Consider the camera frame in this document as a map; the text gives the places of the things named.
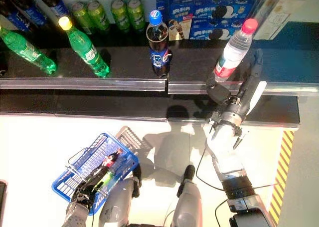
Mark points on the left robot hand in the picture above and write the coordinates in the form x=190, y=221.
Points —
x=83, y=195

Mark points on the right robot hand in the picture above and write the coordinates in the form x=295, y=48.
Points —
x=234, y=107

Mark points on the blue plastic shopping basket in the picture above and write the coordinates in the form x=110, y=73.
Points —
x=63, y=187

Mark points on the cola bottle red cap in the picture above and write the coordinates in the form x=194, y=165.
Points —
x=111, y=160

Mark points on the water bottle red label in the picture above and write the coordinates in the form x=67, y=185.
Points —
x=233, y=52

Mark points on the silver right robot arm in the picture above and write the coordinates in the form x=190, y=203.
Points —
x=224, y=149

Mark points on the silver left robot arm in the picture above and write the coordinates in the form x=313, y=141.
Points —
x=74, y=217

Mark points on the bright green drink bottle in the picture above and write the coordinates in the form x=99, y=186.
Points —
x=106, y=179

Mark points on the black metal shelf board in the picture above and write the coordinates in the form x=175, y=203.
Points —
x=274, y=109
x=99, y=102
x=286, y=62
x=124, y=62

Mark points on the yellow black hazard tape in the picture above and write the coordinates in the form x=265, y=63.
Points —
x=281, y=174

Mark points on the blue Oreo cone box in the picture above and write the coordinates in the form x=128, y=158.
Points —
x=180, y=15

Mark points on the green soda can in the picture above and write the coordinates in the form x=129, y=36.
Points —
x=97, y=15
x=120, y=15
x=136, y=13
x=81, y=17

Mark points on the green soda bottle yellow cap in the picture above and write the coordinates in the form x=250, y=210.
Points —
x=27, y=50
x=86, y=52

